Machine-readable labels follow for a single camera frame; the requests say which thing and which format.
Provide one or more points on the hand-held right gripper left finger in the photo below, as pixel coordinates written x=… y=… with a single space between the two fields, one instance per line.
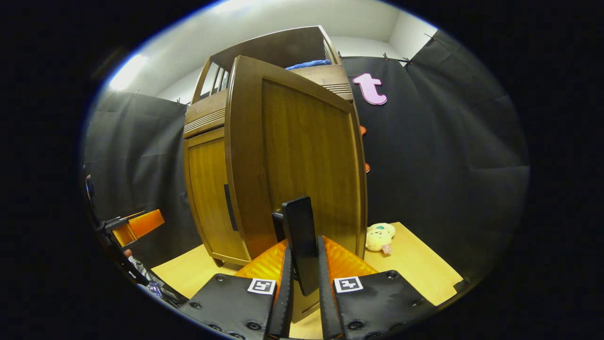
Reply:
x=282 y=293

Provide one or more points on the black backdrop cloth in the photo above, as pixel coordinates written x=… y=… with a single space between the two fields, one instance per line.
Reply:
x=448 y=165

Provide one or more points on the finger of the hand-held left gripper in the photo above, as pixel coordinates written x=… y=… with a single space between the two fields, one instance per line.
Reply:
x=141 y=225

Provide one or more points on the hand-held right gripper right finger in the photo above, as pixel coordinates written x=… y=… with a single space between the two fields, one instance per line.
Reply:
x=326 y=293

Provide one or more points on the wooden cabinet door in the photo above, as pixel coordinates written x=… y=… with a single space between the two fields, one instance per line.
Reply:
x=207 y=189
x=306 y=141

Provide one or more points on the blue folded towel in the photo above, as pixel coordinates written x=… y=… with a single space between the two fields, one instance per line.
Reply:
x=309 y=64

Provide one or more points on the wooden double-door shoe cabinet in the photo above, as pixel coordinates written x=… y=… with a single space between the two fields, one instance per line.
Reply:
x=283 y=45

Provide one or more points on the pale yellow plush toy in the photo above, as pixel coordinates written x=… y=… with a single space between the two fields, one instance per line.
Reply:
x=379 y=236

